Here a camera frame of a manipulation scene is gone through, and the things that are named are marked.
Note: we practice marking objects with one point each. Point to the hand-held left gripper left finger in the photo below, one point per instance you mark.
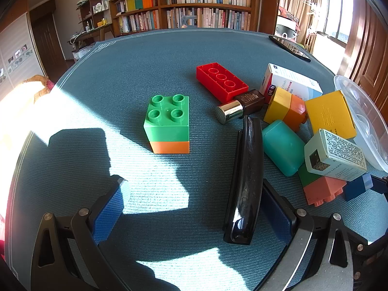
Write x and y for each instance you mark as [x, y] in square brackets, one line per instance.
[107, 215]

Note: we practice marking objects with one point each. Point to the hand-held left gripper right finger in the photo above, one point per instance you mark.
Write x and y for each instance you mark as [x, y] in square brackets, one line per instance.
[277, 215]

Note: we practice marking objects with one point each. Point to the black glasses case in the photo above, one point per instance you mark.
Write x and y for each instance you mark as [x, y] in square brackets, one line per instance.
[245, 172]

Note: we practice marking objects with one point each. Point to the teal plastic block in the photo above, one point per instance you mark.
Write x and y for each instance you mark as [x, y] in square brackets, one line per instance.
[282, 148]

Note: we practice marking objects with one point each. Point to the pale green printed box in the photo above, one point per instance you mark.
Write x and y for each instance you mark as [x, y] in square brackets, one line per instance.
[333, 154]

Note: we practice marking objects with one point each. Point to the green and orange toy block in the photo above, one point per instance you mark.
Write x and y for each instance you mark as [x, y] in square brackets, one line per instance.
[166, 127]

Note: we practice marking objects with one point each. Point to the yellow cardboard box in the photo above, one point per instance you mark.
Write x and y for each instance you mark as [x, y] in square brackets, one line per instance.
[330, 115]

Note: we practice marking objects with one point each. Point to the brown bottle with silver cap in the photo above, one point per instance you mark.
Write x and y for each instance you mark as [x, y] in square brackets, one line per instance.
[251, 100]

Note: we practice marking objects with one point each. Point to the clear plastic bowl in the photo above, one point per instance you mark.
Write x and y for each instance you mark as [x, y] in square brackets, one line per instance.
[366, 121]

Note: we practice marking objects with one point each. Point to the teal cloth covered desktop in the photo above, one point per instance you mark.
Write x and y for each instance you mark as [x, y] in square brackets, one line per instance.
[121, 75]

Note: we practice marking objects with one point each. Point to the green and salmon toy block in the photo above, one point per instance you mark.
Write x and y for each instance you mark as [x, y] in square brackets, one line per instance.
[321, 191]

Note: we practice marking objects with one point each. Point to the blue toy block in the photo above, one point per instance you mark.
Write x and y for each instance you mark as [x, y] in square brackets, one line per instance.
[357, 188]

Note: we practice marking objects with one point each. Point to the yellow and orange toy block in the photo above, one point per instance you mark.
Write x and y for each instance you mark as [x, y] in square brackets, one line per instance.
[279, 106]

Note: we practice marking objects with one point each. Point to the white carton with red label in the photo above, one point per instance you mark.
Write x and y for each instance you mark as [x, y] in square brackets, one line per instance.
[291, 80]

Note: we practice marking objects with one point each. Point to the red toy brick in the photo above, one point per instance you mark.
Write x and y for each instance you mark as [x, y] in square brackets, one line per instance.
[221, 81]

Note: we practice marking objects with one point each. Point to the yellow patterned cloth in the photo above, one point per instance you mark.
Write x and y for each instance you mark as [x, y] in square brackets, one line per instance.
[39, 81]

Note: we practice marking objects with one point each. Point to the black smartphone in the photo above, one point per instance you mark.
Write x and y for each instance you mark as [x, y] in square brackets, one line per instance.
[288, 47]

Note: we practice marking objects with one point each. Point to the dark wooden door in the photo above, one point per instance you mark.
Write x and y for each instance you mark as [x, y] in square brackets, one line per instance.
[45, 42]

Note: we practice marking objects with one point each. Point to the wooden side desk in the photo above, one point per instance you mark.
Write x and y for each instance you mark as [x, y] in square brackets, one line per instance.
[91, 31]

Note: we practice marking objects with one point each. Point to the white and black appliance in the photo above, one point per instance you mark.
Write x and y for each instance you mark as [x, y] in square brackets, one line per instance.
[285, 22]

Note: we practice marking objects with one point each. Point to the brown panelled wooden door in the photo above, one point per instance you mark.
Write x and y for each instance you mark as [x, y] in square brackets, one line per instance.
[369, 45]

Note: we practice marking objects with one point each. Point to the small wooden shelf unit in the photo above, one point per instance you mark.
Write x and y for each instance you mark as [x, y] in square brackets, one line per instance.
[86, 9]

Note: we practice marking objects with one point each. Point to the window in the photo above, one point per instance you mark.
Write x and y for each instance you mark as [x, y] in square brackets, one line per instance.
[339, 12]

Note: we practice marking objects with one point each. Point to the wooden bookshelf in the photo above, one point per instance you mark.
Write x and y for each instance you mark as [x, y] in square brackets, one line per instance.
[209, 5]

